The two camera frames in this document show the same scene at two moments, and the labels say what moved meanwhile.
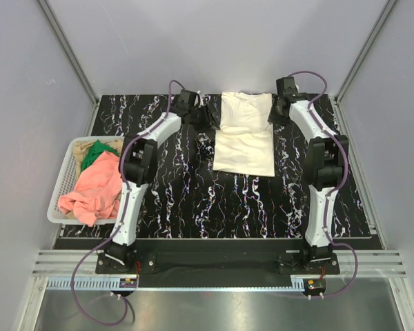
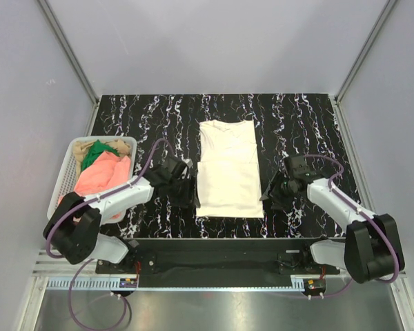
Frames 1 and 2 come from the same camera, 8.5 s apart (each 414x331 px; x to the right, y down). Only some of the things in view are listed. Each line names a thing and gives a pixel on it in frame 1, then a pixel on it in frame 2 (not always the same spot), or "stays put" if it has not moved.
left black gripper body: (200, 118) → (182, 190)
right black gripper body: (276, 117) → (281, 191)
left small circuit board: (128, 283) stays put
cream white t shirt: (244, 143) → (229, 183)
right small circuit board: (316, 284) stays put
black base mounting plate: (217, 263) stays put
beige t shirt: (79, 147) stays put
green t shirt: (94, 151) stays put
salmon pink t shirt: (96, 195) stays put
